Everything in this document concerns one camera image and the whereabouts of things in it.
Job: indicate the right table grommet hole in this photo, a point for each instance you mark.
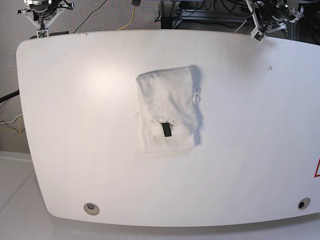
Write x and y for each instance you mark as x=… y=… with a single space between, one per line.
x=304 y=203

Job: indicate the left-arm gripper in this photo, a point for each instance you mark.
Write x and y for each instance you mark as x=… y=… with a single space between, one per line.
x=272 y=15

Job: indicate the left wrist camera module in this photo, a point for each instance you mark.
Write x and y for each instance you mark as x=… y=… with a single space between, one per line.
x=257 y=34

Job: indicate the table grommet hole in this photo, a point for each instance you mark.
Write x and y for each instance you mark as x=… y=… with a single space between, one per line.
x=91 y=209
x=304 y=203

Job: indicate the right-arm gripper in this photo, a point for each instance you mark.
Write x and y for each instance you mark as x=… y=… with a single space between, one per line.
x=42 y=13

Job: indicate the black equipment rack frame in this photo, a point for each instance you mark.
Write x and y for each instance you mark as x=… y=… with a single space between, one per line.
x=229 y=14

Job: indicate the white printed T-shirt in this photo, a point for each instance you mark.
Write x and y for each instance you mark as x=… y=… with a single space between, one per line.
x=168 y=116

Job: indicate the left table grommet hole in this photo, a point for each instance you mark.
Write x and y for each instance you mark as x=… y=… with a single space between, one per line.
x=91 y=209

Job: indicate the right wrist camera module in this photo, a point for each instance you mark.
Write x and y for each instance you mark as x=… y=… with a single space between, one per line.
x=42 y=33

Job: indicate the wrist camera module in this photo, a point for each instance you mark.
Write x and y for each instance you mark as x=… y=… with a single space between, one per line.
x=42 y=33
x=257 y=34

